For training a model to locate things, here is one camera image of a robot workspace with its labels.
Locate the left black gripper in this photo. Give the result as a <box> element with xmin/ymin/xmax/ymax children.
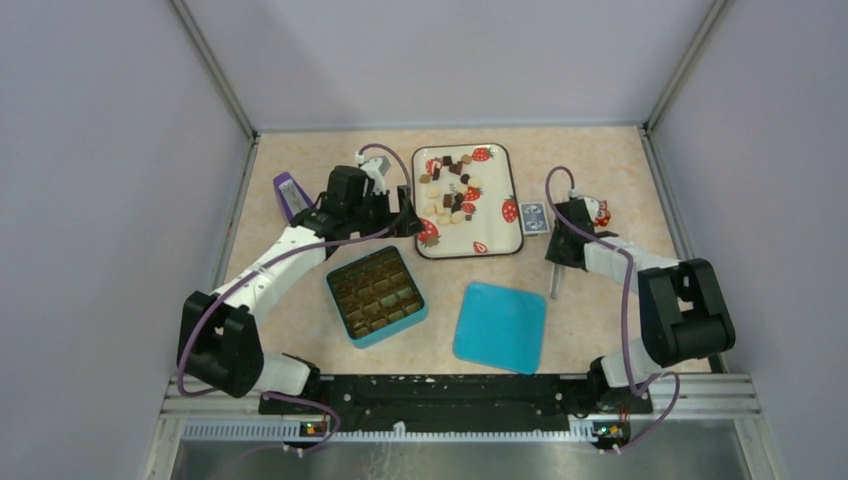
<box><xmin>347</xmin><ymin>185</ymin><xmax>424</xmax><ymax>238</ymax></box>

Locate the blue playing card deck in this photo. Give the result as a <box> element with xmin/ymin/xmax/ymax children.
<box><xmin>519</xmin><ymin>202</ymin><xmax>551</xmax><ymax>237</ymax></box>

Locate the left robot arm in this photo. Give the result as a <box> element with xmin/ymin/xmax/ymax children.
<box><xmin>176</xmin><ymin>165</ymin><xmax>422</xmax><ymax>414</ymax></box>

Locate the teal box lid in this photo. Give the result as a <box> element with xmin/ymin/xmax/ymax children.
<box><xmin>453</xmin><ymin>282</ymin><xmax>547</xmax><ymax>375</ymax></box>

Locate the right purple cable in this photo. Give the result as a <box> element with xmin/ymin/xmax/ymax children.
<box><xmin>544</xmin><ymin>165</ymin><xmax>682</xmax><ymax>455</ymax></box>

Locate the teal chocolate box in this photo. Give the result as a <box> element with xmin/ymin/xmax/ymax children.
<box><xmin>326</xmin><ymin>246</ymin><xmax>429</xmax><ymax>349</ymax></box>

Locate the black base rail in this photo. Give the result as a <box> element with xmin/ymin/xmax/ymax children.
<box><xmin>258</xmin><ymin>374</ymin><xmax>653</xmax><ymax>433</ymax></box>

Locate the strawberry pattern white tray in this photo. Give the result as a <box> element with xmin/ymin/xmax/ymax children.
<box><xmin>411</xmin><ymin>143</ymin><xmax>524</xmax><ymax>261</ymax></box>

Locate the red owl toy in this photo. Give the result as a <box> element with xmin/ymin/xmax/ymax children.
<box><xmin>594</xmin><ymin>200</ymin><xmax>612</xmax><ymax>228</ymax></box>

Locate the purple metronome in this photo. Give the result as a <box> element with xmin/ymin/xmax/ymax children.
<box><xmin>273</xmin><ymin>172</ymin><xmax>314</xmax><ymax>222</ymax></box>

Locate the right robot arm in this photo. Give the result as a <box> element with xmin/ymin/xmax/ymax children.
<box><xmin>546</xmin><ymin>198</ymin><xmax>736</xmax><ymax>412</ymax></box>

